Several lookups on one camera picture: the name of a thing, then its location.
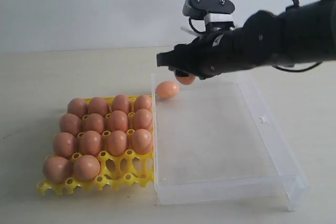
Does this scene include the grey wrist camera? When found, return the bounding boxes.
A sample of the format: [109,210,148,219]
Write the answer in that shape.
[182,0,235,20]

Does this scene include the brown egg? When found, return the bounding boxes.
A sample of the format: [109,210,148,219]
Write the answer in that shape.
[73,155,100,182]
[131,129,153,155]
[132,109,153,132]
[53,132,78,159]
[43,156,73,184]
[107,130,128,156]
[79,131,103,156]
[155,81,180,99]

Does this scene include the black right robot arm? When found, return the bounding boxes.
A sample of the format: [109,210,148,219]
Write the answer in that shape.
[156,0,335,79]

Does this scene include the clear plastic container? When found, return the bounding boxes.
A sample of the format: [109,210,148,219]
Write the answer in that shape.
[153,72,309,211]

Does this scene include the yellow plastic egg tray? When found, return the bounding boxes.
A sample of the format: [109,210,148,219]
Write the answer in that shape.
[37,96,154,195]

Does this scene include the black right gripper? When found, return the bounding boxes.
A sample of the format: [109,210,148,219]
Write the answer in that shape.
[156,32,244,79]

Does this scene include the brown egg column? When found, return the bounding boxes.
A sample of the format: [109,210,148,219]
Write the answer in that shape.
[176,76,195,85]

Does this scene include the brown egg front bottom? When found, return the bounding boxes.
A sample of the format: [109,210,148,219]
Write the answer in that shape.
[131,129,153,155]

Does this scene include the brown egg placed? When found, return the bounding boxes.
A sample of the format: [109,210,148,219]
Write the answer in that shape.
[134,95,152,112]
[67,98,88,119]
[59,113,82,137]
[82,113,105,134]
[88,97,110,117]
[111,94,132,114]
[107,110,129,132]

